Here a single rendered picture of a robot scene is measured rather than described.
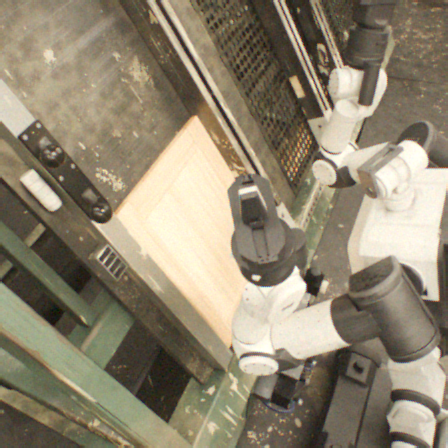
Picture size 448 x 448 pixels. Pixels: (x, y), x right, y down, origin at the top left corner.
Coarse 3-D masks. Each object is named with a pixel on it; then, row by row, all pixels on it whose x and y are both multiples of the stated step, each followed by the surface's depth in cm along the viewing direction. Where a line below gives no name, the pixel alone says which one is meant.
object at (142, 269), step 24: (0, 96) 72; (0, 120) 72; (24, 120) 74; (96, 240) 89; (120, 240) 89; (144, 264) 93; (144, 288) 96; (168, 288) 98; (168, 312) 100; (192, 312) 103; (192, 336) 104; (216, 336) 109; (216, 360) 109
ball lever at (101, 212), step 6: (84, 192) 81; (90, 192) 81; (84, 198) 81; (90, 198) 80; (96, 198) 82; (90, 204) 82; (96, 204) 72; (102, 204) 72; (108, 204) 73; (90, 210) 73; (96, 210) 72; (102, 210) 72; (108, 210) 72; (96, 216) 72; (102, 216) 72; (108, 216) 73; (102, 222) 73
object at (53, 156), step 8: (40, 144) 75; (48, 144) 67; (56, 144) 67; (40, 152) 66; (48, 152) 66; (56, 152) 66; (64, 152) 67; (48, 160) 66; (56, 160) 66; (64, 160) 67; (56, 168) 68
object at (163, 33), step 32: (128, 0) 95; (160, 0) 96; (160, 32) 98; (160, 64) 104; (192, 64) 104; (192, 96) 107; (224, 128) 111; (224, 160) 119; (256, 160) 121; (288, 224) 132
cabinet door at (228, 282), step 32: (192, 128) 110; (160, 160) 101; (192, 160) 110; (160, 192) 100; (192, 192) 109; (224, 192) 119; (128, 224) 93; (160, 224) 100; (192, 224) 108; (224, 224) 118; (160, 256) 99; (192, 256) 108; (224, 256) 117; (192, 288) 107; (224, 288) 117; (224, 320) 115
